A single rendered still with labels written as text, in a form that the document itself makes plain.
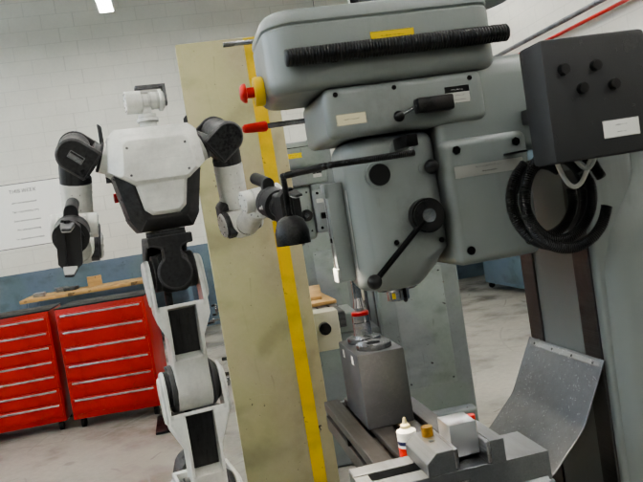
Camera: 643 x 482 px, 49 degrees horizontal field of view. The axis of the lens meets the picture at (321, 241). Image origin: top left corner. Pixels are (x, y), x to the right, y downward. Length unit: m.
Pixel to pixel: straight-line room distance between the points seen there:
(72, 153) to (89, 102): 8.58
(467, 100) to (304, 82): 0.33
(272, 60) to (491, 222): 0.54
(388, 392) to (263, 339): 1.53
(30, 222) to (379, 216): 9.42
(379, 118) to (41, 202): 9.41
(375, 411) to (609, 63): 0.97
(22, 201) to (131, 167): 8.65
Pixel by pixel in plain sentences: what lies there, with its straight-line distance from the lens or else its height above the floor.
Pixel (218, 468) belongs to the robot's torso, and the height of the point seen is 0.77.
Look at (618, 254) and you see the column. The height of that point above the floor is 1.31.
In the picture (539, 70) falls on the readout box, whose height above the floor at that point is 1.68.
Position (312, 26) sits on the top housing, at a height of 1.85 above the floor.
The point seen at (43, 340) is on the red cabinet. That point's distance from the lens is 6.22.
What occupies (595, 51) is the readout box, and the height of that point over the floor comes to 1.69.
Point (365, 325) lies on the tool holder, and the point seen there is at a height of 1.17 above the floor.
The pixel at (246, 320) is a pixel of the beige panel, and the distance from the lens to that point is 3.23.
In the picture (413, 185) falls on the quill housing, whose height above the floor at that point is 1.52.
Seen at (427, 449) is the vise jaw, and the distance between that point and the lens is 1.33.
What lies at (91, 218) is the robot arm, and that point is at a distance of 1.93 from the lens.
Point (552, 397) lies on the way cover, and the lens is 1.71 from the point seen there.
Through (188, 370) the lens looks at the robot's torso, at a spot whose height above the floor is 1.09.
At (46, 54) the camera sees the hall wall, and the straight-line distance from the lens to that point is 10.89.
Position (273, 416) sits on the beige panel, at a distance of 3.33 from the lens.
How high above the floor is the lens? 1.51
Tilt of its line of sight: 3 degrees down
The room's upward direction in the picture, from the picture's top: 9 degrees counter-clockwise
